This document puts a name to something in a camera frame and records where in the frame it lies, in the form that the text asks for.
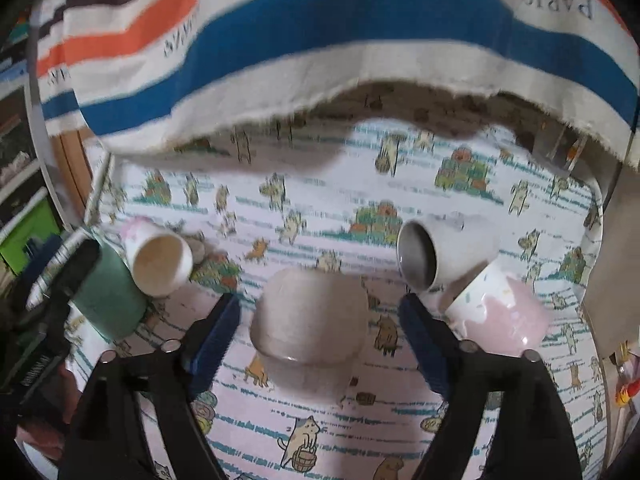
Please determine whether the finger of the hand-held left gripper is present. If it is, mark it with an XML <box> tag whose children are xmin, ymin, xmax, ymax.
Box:
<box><xmin>27</xmin><ymin>237</ymin><xmax>102</xmax><ymax>343</ymax></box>

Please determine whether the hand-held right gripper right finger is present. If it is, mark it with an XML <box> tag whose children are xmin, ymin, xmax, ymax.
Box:
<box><xmin>398</xmin><ymin>292</ymin><xmax>585</xmax><ymax>480</ymax></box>

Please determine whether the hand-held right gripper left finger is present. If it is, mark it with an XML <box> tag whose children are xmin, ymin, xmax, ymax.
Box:
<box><xmin>57</xmin><ymin>292</ymin><xmax>242</xmax><ymax>480</ymax></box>

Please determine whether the green cup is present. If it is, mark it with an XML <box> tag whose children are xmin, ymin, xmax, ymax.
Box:
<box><xmin>67</xmin><ymin>232</ymin><xmax>148</xmax><ymax>342</ymax></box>

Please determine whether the beige bowl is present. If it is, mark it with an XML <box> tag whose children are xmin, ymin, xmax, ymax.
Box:
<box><xmin>249</xmin><ymin>266</ymin><xmax>372</xmax><ymax>403</ymax></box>

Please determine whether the pink and white cup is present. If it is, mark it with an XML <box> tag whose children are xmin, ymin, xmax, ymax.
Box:
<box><xmin>442</xmin><ymin>260</ymin><xmax>551</xmax><ymax>353</ymax></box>

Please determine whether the white paper cup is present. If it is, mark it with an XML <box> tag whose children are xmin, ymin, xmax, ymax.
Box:
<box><xmin>119</xmin><ymin>215</ymin><xmax>195</xmax><ymax>297</ymax></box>

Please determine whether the grey cup with metal inside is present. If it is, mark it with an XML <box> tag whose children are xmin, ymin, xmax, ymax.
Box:
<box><xmin>396</xmin><ymin>213</ymin><xmax>501</xmax><ymax>292</ymax></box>

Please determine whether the green box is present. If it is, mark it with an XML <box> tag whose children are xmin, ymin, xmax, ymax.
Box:
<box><xmin>0</xmin><ymin>199</ymin><xmax>62</xmax><ymax>277</ymax></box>

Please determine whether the wooden board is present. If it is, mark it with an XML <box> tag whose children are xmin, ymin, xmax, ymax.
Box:
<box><xmin>50</xmin><ymin>129</ymin><xmax>95</xmax><ymax>227</ymax></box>

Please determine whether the printed cat blanket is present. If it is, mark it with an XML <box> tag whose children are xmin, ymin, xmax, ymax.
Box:
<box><xmin>65</xmin><ymin>115</ymin><xmax>608</xmax><ymax>480</ymax></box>

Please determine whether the brown cardboard sheet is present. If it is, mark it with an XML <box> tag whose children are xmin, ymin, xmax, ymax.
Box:
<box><xmin>580</xmin><ymin>160</ymin><xmax>640</xmax><ymax>358</ymax></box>

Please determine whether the striped white cloth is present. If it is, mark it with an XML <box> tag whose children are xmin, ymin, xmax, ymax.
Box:
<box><xmin>30</xmin><ymin>0</ymin><xmax>640</xmax><ymax>173</ymax></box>

